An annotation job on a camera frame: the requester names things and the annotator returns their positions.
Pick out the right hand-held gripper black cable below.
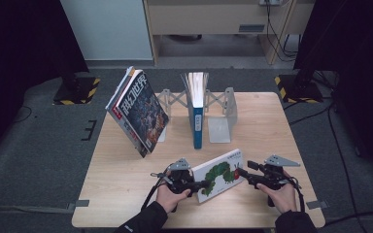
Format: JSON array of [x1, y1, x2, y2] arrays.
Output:
[[285, 174, 306, 213]]

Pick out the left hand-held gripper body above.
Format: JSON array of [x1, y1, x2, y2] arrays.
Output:
[[152, 157, 193, 195]]

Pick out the thick blue book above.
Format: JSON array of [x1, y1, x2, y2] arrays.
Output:
[[180, 71, 210, 150]]

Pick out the thin black looped floor cable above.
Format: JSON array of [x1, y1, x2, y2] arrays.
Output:
[[13, 105, 33, 124]]

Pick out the black hanging cables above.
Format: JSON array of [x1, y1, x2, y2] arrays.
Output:
[[265, 1, 300, 62]]

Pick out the left hand-held gripper black cable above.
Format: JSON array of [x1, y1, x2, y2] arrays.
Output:
[[140, 164, 173, 212]]

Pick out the black curtain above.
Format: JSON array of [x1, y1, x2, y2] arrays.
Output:
[[293, 0, 373, 185], [0, 0, 90, 169]]

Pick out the white caterpillar picture book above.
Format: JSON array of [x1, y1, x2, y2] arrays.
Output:
[[191, 149, 246, 204]]

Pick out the grey extendable metal book rack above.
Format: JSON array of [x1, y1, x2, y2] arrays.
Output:
[[154, 86, 238, 144]]

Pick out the beige wooden desk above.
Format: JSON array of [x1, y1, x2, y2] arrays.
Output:
[[142, 0, 317, 66]]

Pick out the person's right hand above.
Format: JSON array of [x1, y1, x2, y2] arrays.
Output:
[[255, 171, 298, 215]]

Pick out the white cabinet panel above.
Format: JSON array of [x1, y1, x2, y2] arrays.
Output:
[[60, 0, 153, 61]]

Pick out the black yellow striped stand base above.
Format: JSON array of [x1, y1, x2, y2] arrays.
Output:
[[52, 72, 101, 106], [274, 69, 324, 105]]

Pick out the dark illustrated magazine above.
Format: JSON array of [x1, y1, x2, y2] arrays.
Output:
[[115, 71, 170, 153]]

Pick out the thick black floor cable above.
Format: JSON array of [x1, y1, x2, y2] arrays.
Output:
[[323, 211, 373, 226]]

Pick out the person's left hand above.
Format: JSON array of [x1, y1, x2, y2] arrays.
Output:
[[156, 183, 192, 215]]

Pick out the hand-held gripper black cable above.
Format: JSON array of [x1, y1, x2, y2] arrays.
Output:
[[285, 174, 306, 213], [140, 164, 173, 212]]

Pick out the long black floor cable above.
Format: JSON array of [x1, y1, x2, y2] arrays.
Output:
[[327, 106, 361, 221]]

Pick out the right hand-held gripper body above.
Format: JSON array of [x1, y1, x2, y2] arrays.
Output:
[[259, 154, 301, 191]]

